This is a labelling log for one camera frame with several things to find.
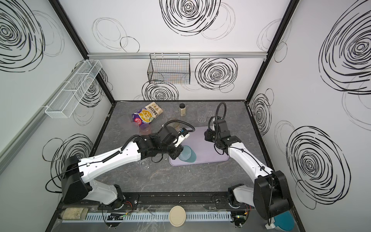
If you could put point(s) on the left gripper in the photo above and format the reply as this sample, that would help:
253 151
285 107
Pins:
176 151

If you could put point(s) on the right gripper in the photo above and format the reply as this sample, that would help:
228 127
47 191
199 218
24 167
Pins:
210 136

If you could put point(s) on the lilac plastic tray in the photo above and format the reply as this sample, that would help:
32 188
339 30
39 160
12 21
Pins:
204 150

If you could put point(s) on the teal drinking glass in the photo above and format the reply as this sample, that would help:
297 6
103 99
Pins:
187 155

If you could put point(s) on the yellow drinking glass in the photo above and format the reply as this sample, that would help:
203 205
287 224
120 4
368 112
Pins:
175 125

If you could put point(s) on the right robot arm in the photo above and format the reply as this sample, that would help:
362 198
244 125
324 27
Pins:
270 195

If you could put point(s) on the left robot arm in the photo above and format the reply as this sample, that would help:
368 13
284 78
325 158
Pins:
78 175

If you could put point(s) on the clear glass near tray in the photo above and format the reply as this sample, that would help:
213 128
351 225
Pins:
201 115

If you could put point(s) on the pink drinking glass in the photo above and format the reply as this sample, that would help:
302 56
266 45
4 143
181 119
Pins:
145 129

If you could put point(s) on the clear glass front left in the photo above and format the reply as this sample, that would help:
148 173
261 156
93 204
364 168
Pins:
143 164

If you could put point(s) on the clear glass far right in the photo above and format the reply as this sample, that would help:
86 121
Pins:
210 108

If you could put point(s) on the colourful snack bag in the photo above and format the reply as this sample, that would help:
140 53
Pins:
147 114

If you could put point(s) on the beige round lid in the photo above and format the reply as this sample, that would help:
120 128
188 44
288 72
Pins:
177 216

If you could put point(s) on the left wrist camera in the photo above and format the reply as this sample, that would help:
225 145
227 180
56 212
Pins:
182 135

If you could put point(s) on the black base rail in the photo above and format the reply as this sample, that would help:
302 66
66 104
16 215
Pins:
219 200

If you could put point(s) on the black wire basket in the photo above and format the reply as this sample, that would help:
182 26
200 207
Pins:
173 68

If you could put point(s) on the white slotted cable duct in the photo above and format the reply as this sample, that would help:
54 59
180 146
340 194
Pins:
152 217

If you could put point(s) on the white mesh wall shelf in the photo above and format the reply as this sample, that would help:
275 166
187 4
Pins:
81 88

